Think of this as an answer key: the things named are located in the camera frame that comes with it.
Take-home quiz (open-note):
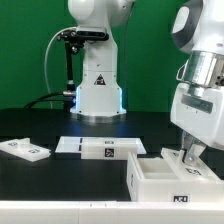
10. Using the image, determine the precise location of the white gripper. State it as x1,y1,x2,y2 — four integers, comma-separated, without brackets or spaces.
170,83,224,165

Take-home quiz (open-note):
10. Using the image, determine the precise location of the white door with knob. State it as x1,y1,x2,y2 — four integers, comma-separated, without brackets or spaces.
161,148,220,181

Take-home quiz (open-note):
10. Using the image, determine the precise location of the white cabinet body box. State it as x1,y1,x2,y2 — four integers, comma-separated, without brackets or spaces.
126,148,224,203

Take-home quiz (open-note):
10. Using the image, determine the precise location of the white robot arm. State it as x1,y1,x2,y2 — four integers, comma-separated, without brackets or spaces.
68,0,224,165

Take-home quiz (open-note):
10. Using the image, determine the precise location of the white cabinet top tray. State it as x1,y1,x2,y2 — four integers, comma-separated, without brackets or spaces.
55,136,146,160

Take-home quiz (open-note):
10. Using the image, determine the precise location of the small white cabinet door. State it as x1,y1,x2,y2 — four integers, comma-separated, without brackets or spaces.
0,138,51,162

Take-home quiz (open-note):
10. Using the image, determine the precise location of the black camera stand pole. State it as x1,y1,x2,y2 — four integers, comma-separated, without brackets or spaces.
64,42,76,112

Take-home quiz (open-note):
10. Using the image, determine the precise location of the black camera on stand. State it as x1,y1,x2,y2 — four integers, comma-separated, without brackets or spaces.
57,26,109,41

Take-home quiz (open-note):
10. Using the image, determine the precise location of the white camera cable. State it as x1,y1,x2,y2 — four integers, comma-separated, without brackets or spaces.
44,27,76,110

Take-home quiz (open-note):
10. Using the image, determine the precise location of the black cable bundle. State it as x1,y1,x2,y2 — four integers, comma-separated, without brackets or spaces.
23,92,68,110

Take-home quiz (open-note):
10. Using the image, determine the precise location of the white front border wall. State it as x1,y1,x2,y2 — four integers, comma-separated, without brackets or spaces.
0,201,224,224

